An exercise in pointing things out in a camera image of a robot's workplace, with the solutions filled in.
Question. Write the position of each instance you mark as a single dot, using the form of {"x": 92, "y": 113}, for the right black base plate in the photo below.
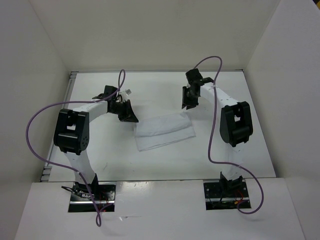
{"x": 216, "y": 199}

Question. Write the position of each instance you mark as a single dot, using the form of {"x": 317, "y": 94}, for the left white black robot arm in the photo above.
{"x": 72, "y": 134}

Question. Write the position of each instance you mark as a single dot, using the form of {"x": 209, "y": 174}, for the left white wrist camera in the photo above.
{"x": 124, "y": 95}

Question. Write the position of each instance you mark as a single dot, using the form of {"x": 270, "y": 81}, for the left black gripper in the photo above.
{"x": 128, "y": 115}

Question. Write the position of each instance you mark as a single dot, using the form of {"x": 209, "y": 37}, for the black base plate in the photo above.
{"x": 216, "y": 199}
{"x": 82, "y": 203}

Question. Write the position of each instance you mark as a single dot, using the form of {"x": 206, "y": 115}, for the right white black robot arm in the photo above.
{"x": 235, "y": 123}

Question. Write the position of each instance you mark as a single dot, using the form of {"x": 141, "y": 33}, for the white skirt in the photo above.
{"x": 163, "y": 130}

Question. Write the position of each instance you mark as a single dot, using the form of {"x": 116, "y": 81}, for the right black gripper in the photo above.
{"x": 189, "y": 104}

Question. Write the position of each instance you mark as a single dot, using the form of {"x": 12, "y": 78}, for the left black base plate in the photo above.
{"x": 82, "y": 203}

